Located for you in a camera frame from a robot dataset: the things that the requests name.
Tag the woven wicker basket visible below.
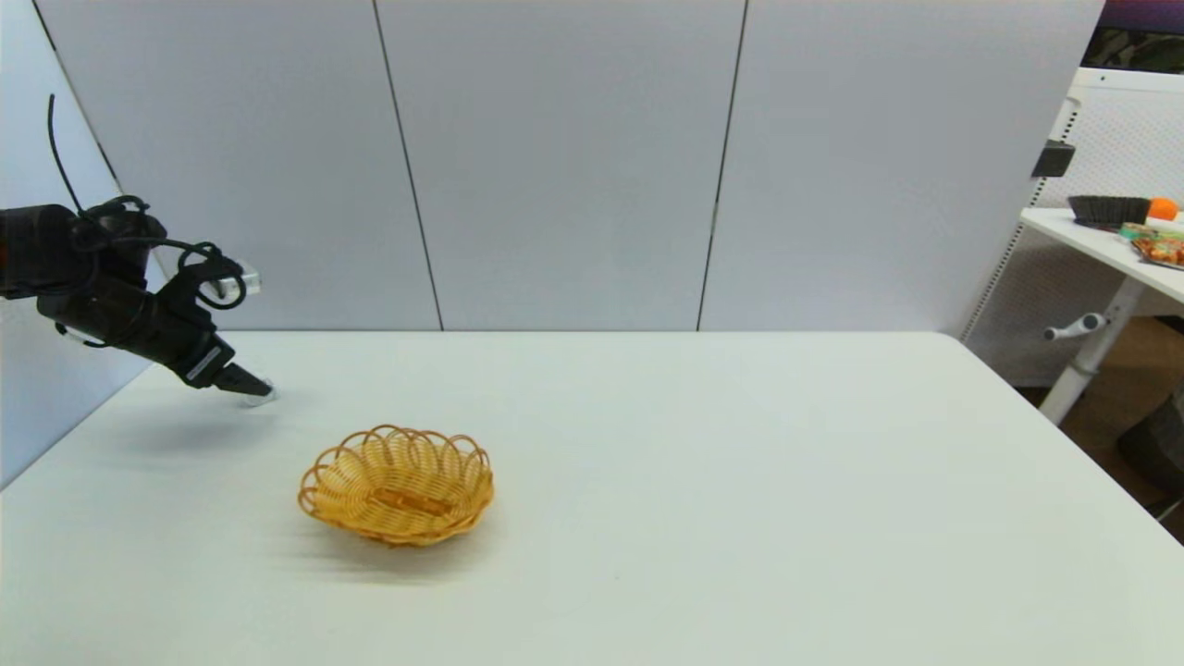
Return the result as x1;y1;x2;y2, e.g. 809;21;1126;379
298;425;496;547

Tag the black box on partition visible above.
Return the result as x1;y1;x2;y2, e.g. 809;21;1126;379
1029;141;1074;180

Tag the white desk leg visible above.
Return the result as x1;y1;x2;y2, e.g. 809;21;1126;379
1038;277;1146;426

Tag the black woven basket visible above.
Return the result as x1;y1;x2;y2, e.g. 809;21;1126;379
1066;195;1151;232

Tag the white pegboard panel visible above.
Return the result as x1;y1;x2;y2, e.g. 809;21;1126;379
957;68;1184;389

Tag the black bin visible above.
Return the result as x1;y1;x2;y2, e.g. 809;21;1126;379
1115;393;1184;519

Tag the clear wrist camera box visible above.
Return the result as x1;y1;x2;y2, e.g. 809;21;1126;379
205;262;263;300

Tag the white desk crank handle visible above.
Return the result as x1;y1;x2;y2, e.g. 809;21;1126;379
1043;314;1108;342

